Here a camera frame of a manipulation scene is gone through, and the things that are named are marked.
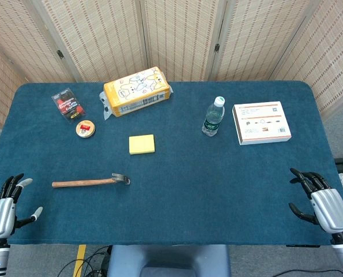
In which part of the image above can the yellow floor tape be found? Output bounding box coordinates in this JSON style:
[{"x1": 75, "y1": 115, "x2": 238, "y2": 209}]
[{"x1": 73, "y1": 244, "x2": 87, "y2": 277}]

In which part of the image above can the yellow cartoon tissue pack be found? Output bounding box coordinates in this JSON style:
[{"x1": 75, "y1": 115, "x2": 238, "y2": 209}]
[{"x1": 99, "y1": 66, "x2": 174, "y2": 121}]

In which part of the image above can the round red gold tin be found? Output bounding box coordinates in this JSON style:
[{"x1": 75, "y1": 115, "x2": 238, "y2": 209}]
[{"x1": 75, "y1": 119, "x2": 96, "y2": 139}]

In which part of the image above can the black red card package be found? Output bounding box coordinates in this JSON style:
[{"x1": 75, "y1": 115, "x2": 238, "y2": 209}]
[{"x1": 51, "y1": 88, "x2": 86, "y2": 124}]

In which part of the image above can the wooden handle claw hammer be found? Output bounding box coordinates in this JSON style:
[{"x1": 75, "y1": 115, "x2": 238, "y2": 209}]
[{"x1": 51, "y1": 173, "x2": 131, "y2": 189}]

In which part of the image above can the blue table cloth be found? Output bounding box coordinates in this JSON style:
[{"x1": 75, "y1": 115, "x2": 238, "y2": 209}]
[{"x1": 0, "y1": 80, "x2": 343, "y2": 246}]

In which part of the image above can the yellow sponge block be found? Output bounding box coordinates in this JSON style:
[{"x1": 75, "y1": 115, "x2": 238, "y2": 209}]
[{"x1": 129, "y1": 134, "x2": 156, "y2": 155}]

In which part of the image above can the clear plastic water bottle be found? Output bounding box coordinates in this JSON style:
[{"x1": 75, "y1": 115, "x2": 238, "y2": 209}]
[{"x1": 201, "y1": 96, "x2": 226, "y2": 137}]

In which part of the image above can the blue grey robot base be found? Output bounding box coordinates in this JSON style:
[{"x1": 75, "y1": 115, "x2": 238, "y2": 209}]
[{"x1": 106, "y1": 245, "x2": 232, "y2": 277}]

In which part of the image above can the black cable bundle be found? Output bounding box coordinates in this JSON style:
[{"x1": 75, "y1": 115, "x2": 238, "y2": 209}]
[{"x1": 57, "y1": 245, "x2": 113, "y2": 277}]

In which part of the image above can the bamboo folding screen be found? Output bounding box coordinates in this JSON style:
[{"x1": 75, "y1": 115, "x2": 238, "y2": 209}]
[{"x1": 0, "y1": 0, "x2": 343, "y2": 129}]

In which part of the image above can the white orange product box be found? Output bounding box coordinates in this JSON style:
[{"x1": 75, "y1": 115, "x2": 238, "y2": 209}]
[{"x1": 232, "y1": 101, "x2": 292, "y2": 146}]

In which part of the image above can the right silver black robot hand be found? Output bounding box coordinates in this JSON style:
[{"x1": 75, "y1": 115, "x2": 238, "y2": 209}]
[{"x1": 288, "y1": 168, "x2": 343, "y2": 236}]

